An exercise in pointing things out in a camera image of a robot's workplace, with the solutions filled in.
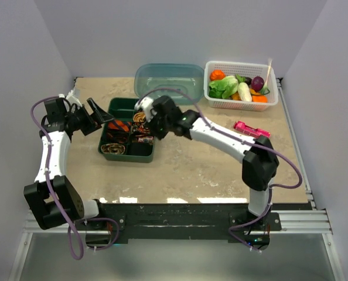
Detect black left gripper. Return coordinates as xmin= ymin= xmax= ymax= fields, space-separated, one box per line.
xmin=66 ymin=98 xmax=114 ymax=136

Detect orange navy striped tie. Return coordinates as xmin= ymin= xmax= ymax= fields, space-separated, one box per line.
xmin=107 ymin=119 xmax=132 ymax=132

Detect green compartment organizer box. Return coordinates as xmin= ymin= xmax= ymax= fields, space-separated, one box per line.
xmin=98 ymin=97 xmax=155 ymax=163

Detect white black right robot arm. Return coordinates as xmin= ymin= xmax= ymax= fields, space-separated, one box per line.
xmin=136 ymin=95 xmax=279 ymax=230

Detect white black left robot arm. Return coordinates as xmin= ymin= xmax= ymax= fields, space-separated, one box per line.
xmin=23 ymin=95 xmax=114 ymax=229

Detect rolled red brown tie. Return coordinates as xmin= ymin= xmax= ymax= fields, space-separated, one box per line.
xmin=106 ymin=132 xmax=129 ymax=143

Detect rolled patterned tie top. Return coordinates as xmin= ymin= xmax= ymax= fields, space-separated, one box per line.
xmin=132 ymin=112 xmax=146 ymax=123

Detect rolled dark patterned tie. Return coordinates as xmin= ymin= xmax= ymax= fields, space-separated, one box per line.
xmin=131 ymin=123 xmax=151 ymax=136

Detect rolled floral tie front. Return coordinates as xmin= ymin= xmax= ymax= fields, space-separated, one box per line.
xmin=100 ymin=143 xmax=126 ymax=155

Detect teal translucent plastic tub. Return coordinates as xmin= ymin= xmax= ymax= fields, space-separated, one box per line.
xmin=134 ymin=63 xmax=204 ymax=105

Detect green toy lettuce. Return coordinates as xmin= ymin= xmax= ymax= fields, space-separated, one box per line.
xmin=208 ymin=76 xmax=239 ymax=99

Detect orange toy pumpkin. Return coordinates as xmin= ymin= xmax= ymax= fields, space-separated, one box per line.
xmin=209 ymin=69 xmax=226 ymax=81

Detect yellow toy pepper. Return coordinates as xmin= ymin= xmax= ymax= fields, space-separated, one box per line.
xmin=231 ymin=92 xmax=241 ymax=101

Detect white toy radish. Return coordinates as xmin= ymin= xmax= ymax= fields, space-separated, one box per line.
xmin=237 ymin=82 xmax=252 ymax=102

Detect pink rectangular box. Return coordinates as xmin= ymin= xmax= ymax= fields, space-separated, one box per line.
xmin=233 ymin=121 xmax=271 ymax=138

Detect dark purple toy eggplant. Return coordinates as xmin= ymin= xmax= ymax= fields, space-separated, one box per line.
xmin=242 ymin=77 xmax=252 ymax=85

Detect orange toy carrot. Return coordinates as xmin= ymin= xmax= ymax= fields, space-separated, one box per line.
xmin=252 ymin=95 xmax=268 ymax=103

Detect white perforated plastic basket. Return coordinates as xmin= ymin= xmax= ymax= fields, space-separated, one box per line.
xmin=204 ymin=59 xmax=278 ymax=112

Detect purple toy onion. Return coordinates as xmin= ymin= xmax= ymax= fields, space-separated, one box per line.
xmin=251 ymin=76 xmax=265 ymax=92

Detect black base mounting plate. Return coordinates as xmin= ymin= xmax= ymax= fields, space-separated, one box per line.
xmin=76 ymin=203 xmax=282 ymax=250

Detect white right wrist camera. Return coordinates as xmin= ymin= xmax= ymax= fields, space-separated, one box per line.
xmin=134 ymin=97 xmax=157 ymax=122

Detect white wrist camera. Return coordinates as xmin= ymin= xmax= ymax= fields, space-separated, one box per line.
xmin=65 ymin=88 xmax=83 ymax=108
xmin=134 ymin=97 xmax=157 ymax=122

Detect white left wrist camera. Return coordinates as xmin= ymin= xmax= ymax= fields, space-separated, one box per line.
xmin=65 ymin=88 xmax=83 ymax=108

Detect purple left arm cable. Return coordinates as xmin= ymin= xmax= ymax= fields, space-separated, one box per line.
xmin=30 ymin=94 xmax=119 ymax=261

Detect aluminium frame rail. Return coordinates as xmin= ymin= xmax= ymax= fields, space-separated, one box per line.
xmin=9 ymin=203 xmax=344 ymax=280

